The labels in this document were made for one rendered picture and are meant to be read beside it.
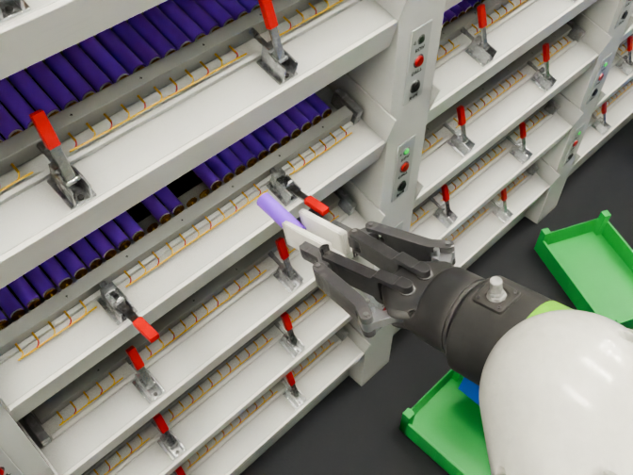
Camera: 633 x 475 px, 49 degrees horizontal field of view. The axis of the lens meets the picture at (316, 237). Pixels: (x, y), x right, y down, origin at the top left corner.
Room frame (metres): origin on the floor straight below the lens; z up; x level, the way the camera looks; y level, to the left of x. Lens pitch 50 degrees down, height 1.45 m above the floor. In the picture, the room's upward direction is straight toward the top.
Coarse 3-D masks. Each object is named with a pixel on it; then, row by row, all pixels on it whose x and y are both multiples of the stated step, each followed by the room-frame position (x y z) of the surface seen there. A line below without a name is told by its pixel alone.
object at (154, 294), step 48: (336, 96) 0.80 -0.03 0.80; (336, 144) 0.74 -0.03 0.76; (384, 144) 0.76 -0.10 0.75; (192, 192) 0.63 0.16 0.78; (240, 240) 0.57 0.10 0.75; (144, 288) 0.49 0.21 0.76; (192, 288) 0.51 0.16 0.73; (48, 336) 0.42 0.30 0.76; (96, 336) 0.42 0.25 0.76; (0, 384) 0.36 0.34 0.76; (48, 384) 0.37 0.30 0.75
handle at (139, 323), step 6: (120, 300) 0.45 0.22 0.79; (120, 306) 0.45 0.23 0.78; (126, 306) 0.45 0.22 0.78; (126, 312) 0.44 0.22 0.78; (132, 312) 0.44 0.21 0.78; (132, 318) 0.43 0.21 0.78; (138, 318) 0.43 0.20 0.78; (138, 324) 0.42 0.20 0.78; (144, 324) 0.42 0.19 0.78; (138, 330) 0.42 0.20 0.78; (144, 330) 0.42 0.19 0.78; (150, 330) 0.41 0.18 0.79; (144, 336) 0.41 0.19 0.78; (150, 336) 0.41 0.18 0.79; (156, 336) 0.41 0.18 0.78
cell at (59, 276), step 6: (54, 258) 0.50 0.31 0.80; (42, 264) 0.50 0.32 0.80; (48, 264) 0.49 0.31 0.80; (54, 264) 0.50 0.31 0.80; (48, 270) 0.49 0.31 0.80; (54, 270) 0.49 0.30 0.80; (60, 270) 0.49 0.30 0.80; (54, 276) 0.48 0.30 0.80; (60, 276) 0.48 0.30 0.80; (66, 276) 0.48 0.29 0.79; (54, 282) 0.48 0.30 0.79; (60, 282) 0.48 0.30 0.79
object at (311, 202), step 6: (288, 186) 0.64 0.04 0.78; (294, 192) 0.63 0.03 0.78; (300, 192) 0.63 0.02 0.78; (300, 198) 0.62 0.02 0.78; (306, 198) 0.62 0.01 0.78; (312, 198) 0.62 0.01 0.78; (306, 204) 0.61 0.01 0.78; (312, 204) 0.60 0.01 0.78; (318, 204) 0.60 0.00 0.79; (318, 210) 0.59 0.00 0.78; (324, 210) 0.59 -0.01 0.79
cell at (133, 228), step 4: (124, 212) 0.57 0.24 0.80; (120, 216) 0.57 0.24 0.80; (124, 216) 0.57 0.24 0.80; (128, 216) 0.57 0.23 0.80; (116, 220) 0.57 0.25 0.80; (120, 220) 0.56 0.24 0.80; (124, 220) 0.56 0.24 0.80; (128, 220) 0.56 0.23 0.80; (132, 220) 0.57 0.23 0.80; (120, 224) 0.56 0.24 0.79; (124, 224) 0.56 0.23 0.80; (128, 224) 0.56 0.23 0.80; (132, 224) 0.56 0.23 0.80; (136, 224) 0.56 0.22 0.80; (124, 228) 0.56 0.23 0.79; (128, 228) 0.55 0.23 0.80; (132, 228) 0.55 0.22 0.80; (136, 228) 0.55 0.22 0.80; (140, 228) 0.56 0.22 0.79; (128, 232) 0.55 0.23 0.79; (132, 232) 0.55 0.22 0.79; (136, 232) 0.55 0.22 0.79; (128, 236) 0.55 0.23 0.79; (132, 236) 0.55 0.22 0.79
